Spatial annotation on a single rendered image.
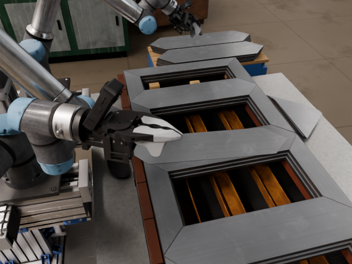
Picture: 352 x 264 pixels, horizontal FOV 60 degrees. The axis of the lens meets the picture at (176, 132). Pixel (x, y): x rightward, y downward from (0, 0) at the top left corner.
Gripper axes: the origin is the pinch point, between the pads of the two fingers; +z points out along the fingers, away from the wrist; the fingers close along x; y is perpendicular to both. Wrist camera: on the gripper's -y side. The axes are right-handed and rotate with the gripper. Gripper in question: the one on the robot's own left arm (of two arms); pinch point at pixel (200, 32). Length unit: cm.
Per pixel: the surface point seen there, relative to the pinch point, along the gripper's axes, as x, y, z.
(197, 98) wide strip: -12.7, 24.7, 20.6
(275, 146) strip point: 27, 50, 38
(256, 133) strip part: 19, 43, 35
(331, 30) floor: -46, -246, 272
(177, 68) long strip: -34.6, -0.9, 18.2
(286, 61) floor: -67, -144, 197
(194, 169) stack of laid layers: 6, 70, 11
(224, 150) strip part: 12, 57, 21
